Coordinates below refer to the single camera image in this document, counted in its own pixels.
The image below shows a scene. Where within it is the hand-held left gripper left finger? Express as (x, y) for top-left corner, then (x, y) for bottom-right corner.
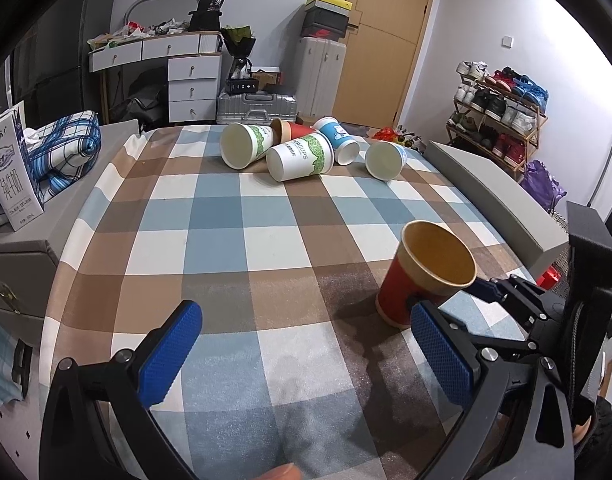
(38, 300), (204, 480)

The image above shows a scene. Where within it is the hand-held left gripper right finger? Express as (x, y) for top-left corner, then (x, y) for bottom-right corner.
(410, 301), (576, 480)

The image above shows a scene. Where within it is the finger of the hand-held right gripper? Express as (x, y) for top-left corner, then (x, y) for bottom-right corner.
(467, 275), (568, 332)
(406, 295), (538, 357)

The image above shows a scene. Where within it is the red paper cup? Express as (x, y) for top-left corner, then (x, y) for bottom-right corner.
(270, 117), (318, 147)
(375, 220), (478, 330)

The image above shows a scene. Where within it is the white and pale blue cup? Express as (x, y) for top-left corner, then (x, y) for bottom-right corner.
(364, 140), (409, 183)

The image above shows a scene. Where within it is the blue and white paper cup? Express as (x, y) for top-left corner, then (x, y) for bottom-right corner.
(312, 116), (361, 166)

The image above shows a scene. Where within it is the white cup with green print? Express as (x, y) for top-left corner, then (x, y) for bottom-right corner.
(219, 122), (278, 170)
(265, 132), (335, 183)

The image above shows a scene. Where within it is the person's left hand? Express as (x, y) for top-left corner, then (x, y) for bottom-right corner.
(260, 462), (303, 480)

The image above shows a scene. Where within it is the small red bag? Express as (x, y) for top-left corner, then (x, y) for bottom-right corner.
(535, 265), (563, 292)

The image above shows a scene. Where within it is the grey cushion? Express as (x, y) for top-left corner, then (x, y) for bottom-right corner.
(423, 140), (570, 267)

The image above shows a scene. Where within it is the purple bag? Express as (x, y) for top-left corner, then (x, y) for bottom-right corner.
(523, 159), (568, 212)

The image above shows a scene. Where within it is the grey pole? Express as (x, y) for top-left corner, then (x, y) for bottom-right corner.
(587, 112), (612, 207)

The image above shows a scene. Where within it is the checked tablecloth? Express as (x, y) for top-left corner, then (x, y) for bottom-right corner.
(38, 122), (573, 480)

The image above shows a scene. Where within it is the grey storage box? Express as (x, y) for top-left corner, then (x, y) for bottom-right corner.
(0, 119), (143, 323)

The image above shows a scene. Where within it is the pale blue cloth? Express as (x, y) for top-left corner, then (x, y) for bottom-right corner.
(0, 317), (26, 407)

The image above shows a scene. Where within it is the wooden shoe rack with shoes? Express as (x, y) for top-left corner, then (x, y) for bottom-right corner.
(445, 60), (550, 184)

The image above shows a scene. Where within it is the blue plaid blanket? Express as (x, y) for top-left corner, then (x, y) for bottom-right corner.
(0, 110), (103, 237)

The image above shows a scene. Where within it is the white milk carton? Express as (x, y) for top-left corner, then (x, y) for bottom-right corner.
(0, 101), (46, 234)

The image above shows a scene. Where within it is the black chair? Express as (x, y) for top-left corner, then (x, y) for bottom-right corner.
(120, 84), (170, 129)

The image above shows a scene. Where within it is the silver suitcase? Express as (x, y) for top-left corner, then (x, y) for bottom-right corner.
(216, 91), (300, 125)

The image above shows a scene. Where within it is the white suitcase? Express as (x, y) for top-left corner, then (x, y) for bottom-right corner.
(295, 36), (350, 119)

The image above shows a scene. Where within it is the wooden door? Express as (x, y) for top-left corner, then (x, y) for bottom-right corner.
(331, 0), (441, 129)

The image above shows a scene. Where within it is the white drawer desk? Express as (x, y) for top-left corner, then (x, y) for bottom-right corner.
(88, 30), (225, 127)

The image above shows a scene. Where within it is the brown cardboard box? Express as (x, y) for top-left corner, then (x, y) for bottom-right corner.
(251, 67), (283, 89)

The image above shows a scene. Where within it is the black wrapped flower bouquet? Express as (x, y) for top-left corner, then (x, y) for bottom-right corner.
(221, 25), (257, 82)

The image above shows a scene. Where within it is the clutter pile on desk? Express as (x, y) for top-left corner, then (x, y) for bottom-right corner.
(87, 17), (193, 52)

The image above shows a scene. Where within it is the dark wardrobe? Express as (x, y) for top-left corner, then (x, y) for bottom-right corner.
(8, 0), (118, 132)

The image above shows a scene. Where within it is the yellow shoe box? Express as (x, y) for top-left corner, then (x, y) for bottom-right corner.
(305, 0), (355, 14)

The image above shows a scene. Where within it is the black bag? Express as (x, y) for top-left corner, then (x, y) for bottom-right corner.
(188, 0), (230, 32)

